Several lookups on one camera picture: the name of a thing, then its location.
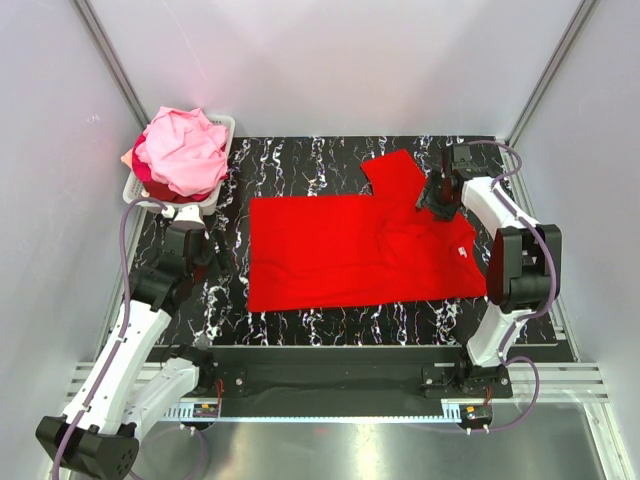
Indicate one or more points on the white plastic laundry basket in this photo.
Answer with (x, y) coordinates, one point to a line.
(134, 188)

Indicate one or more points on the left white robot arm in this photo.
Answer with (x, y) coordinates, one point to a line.
(100, 431)

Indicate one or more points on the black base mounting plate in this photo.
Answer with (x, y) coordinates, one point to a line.
(403, 401)

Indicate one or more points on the red t-shirt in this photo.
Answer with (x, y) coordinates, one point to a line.
(338, 251)

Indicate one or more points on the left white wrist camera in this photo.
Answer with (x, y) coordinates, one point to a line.
(186, 217)

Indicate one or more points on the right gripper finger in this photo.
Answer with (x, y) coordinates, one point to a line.
(444, 214)
(427, 198)

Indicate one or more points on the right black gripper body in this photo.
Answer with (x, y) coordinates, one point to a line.
(435, 184)

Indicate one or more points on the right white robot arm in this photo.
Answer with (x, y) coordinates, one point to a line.
(522, 278)

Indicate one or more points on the pink t-shirt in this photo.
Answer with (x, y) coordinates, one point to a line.
(185, 151)

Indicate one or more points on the peach garment in basket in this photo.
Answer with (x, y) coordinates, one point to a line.
(127, 158)

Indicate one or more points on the aluminium frame rail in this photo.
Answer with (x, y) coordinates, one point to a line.
(556, 382)

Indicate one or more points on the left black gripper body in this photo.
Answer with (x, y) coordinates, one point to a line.
(201, 263)

